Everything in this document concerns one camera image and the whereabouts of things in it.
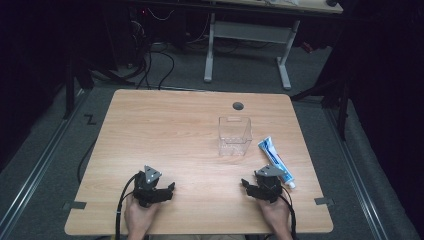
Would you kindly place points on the person's right hand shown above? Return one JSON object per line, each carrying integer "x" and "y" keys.
{"x": 276, "y": 215}

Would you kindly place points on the metal floor rail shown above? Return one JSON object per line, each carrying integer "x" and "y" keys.
{"x": 358, "y": 180}
{"x": 36, "y": 173}

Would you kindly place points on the clear plastic box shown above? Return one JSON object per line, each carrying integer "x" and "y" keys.
{"x": 234, "y": 136}

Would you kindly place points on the person's left hand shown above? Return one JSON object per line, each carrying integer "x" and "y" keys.
{"x": 138, "y": 216}

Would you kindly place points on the white-legged wooden desk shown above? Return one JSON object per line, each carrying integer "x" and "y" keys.
{"x": 253, "y": 31}

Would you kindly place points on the blue and white toothpaste tube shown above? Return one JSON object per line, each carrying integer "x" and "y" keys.
{"x": 271, "y": 151}

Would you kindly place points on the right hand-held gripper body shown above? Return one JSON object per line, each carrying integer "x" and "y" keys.
{"x": 268, "y": 185}

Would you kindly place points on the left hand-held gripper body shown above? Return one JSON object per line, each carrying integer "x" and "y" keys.
{"x": 146, "y": 188}

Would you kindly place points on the black metal stand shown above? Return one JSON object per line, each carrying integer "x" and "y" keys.
{"x": 342, "y": 113}
{"x": 69, "y": 93}

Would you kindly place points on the round grey table grommet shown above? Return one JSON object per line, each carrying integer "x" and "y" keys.
{"x": 238, "y": 106}

